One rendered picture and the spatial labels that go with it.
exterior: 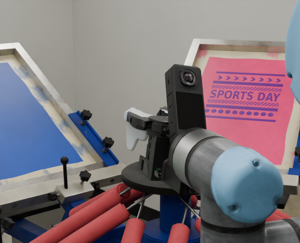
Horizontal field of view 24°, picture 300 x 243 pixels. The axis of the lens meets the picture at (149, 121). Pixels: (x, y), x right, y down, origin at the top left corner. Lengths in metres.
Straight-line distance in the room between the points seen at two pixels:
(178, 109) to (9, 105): 1.95
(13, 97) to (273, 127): 1.04
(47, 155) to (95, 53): 2.92
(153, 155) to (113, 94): 4.46
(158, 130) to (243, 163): 0.22
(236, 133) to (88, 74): 2.96
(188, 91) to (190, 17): 3.78
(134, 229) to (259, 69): 1.41
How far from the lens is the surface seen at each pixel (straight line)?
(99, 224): 1.91
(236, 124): 2.84
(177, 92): 0.93
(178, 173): 0.87
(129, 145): 1.03
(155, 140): 0.94
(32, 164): 2.60
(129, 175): 1.96
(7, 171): 2.55
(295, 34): 0.55
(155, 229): 2.04
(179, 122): 0.91
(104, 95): 5.49
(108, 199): 2.02
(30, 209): 2.83
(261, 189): 0.77
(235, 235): 0.80
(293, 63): 0.54
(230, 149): 0.79
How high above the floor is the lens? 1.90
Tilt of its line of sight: 13 degrees down
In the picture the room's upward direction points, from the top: straight up
